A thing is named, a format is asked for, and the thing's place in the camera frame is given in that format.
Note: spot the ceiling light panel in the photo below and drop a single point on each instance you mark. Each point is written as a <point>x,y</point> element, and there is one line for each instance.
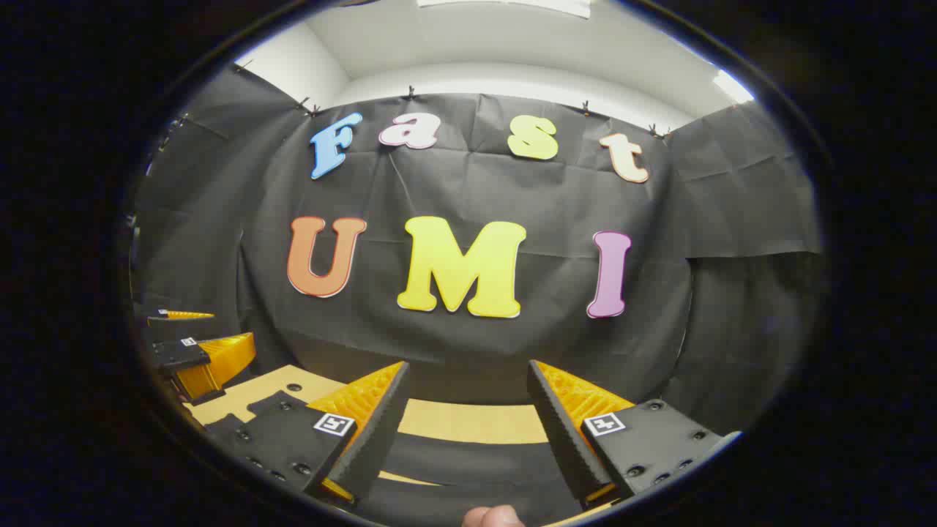
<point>733,86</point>
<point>505,4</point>

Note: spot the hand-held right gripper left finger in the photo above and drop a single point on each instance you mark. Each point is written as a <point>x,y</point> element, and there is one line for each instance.
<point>370,439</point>

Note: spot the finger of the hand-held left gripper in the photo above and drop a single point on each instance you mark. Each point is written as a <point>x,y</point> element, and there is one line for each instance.
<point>183,315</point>
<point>179,355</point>

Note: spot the dark blue jeans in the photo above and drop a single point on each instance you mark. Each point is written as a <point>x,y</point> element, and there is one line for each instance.
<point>468,476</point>

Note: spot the row of black clips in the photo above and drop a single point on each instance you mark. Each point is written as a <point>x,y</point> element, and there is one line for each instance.
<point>410,94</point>

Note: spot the black backdrop cloth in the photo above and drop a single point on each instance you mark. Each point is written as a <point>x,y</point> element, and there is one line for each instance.
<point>476,190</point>

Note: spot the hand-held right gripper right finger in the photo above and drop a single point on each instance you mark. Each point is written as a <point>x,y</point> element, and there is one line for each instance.
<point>560,432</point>

